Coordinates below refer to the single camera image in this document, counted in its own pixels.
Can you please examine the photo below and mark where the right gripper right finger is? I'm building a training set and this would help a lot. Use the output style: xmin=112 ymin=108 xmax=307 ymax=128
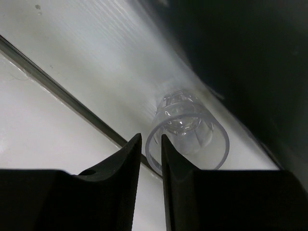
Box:
xmin=161 ymin=135 xmax=308 ymax=231

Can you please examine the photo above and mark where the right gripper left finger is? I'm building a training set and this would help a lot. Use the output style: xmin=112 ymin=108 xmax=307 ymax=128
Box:
xmin=0 ymin=134 xmax=142 ymax=231

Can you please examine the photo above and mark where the clear plastic cup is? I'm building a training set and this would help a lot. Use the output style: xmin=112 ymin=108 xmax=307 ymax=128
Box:
xmin=145 ymin=90 xmax=230 ymax=175

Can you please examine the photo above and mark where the grey plastic bin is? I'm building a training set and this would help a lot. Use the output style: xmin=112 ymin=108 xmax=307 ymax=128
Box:
xmin=152 ymin=0 xmax=308 ymax=172

